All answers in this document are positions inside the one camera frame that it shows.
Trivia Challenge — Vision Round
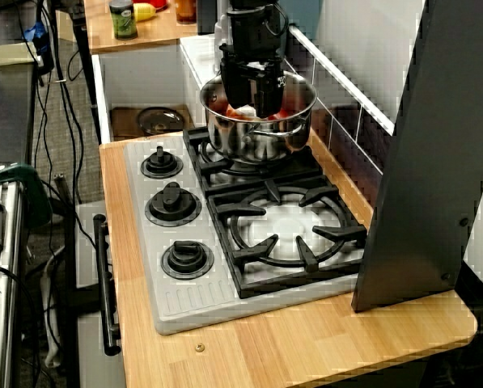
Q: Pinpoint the yellow toy fruit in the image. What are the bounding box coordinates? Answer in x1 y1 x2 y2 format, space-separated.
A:
132 2 158 23

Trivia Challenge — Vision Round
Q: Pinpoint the red toy pepper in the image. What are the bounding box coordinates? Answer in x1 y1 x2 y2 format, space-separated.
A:
218 100 297 122

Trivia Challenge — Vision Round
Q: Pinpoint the aluminium frame rail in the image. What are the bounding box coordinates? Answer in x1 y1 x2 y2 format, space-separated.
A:
0 177 26 388

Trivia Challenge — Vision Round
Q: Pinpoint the glass pot lid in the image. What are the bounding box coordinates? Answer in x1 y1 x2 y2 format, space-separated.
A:
137 105 185 137

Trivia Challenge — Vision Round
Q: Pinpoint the stainless steel pot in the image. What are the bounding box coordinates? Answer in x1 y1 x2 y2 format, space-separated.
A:
199 71 319 166

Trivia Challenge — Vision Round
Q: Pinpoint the wooden side table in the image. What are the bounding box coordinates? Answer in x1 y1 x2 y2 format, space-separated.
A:
83 0 200 53

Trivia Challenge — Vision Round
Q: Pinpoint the white oven cabinet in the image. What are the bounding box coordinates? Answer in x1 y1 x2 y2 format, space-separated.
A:
75 200 127 388

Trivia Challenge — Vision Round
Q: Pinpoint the grey toy faucet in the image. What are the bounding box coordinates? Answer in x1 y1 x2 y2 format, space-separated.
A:
213 0 231 76

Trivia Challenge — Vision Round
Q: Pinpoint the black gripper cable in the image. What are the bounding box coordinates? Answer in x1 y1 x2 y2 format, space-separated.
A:
265 2 290 40

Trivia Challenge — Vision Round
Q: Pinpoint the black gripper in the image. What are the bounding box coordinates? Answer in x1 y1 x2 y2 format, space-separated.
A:
218 8 289 117

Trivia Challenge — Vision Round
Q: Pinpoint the amber jar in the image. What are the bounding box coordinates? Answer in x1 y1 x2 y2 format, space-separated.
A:
174 0 197 24

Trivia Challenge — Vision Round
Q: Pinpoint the dark tile backsplash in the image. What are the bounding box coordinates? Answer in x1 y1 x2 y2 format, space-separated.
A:
283 30 396 211

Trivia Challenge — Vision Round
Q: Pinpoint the black metal leg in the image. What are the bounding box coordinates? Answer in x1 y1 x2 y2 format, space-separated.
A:
69 11 104 145

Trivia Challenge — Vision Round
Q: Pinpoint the yellow paper note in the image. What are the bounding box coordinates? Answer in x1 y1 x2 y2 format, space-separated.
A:
0 41 38 66

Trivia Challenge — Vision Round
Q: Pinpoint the green clamp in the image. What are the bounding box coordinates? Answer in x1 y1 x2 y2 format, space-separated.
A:
0 162 54 228

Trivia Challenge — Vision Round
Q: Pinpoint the green spice can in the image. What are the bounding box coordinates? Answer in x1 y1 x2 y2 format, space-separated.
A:
108 0 139 40

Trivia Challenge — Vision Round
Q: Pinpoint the black box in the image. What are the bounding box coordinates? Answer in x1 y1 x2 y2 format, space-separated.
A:
196 0 218 36

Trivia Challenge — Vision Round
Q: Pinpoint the grey stove top plate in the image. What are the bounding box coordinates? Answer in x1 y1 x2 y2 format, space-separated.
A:
122 135 366 335

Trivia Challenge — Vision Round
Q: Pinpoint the black burner grate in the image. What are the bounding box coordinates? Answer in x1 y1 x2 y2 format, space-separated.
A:
206 179 368 300
183 124 339 195

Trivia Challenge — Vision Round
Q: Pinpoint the black oven door handle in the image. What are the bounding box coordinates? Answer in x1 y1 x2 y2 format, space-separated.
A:
93 213 123 356

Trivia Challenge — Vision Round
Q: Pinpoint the large black stove knob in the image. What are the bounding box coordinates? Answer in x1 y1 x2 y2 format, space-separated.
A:
144 181 204 227

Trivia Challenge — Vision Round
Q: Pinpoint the blue tape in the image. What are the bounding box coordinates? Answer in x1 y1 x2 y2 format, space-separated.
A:
22 20 50 46

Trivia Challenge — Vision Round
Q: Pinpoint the wooden countertop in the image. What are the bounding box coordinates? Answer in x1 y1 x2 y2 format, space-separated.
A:
99 116 479 388

